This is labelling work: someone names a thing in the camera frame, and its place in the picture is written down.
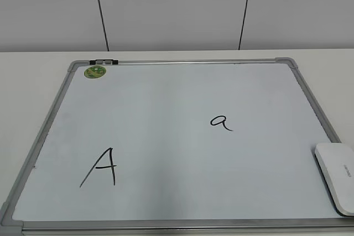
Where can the white board eraser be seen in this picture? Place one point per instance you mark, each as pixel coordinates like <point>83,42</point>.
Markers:
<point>336,164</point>

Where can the round green magnet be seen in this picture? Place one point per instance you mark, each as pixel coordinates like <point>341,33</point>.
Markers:
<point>94,72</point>

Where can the white board with grey frame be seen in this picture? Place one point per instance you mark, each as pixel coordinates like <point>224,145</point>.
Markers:
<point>177,146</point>

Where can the black and grey frame clip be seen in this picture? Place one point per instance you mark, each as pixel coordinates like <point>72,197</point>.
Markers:
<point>103,62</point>

